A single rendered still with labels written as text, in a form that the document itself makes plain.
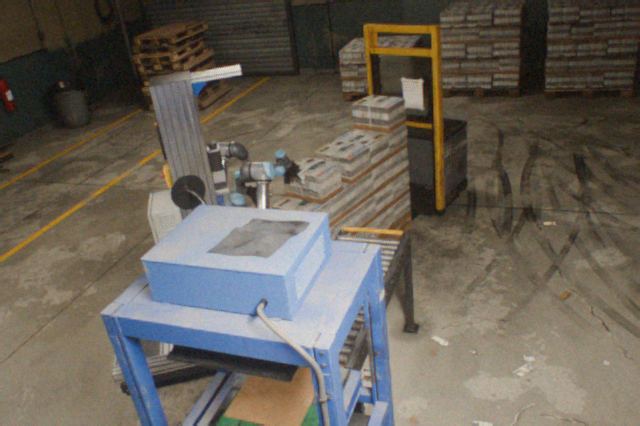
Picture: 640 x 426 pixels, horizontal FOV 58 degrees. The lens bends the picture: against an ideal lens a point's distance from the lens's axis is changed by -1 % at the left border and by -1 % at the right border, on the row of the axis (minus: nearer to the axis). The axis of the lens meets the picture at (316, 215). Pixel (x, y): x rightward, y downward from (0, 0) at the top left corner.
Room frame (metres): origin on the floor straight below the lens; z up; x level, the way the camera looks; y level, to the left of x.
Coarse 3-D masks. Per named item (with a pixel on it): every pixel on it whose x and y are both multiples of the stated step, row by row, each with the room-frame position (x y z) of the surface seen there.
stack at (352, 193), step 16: (368, 176) 4.45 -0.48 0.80; (384, 176) 4.62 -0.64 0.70; (352, 192) 4.27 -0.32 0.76; (368, 192) 4.43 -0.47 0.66; (384, 192) 4.60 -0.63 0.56; (288, 208) 4.00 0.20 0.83; (304, 208) 3.97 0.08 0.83; (320, 208) 3.95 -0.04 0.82; (336, 208) 4.10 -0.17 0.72; (368, 208) 4.40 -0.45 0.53; (336, 224) 4.07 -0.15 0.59; (352, 224) 4.22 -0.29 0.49; (384, 224) 4.58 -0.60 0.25
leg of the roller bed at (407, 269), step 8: (408, 256) 3.37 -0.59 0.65; (408, 264) 3.37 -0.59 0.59; (408, 272) 3.37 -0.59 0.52; (408, 280) 3.37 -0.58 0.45; (408, 288) 3.38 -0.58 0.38; (408, 296) 3.38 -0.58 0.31; (408, 304) 3.38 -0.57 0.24; (408, 312) 3.38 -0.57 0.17; (408, 320) 3.38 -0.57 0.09; (408, 328) 3.38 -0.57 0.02
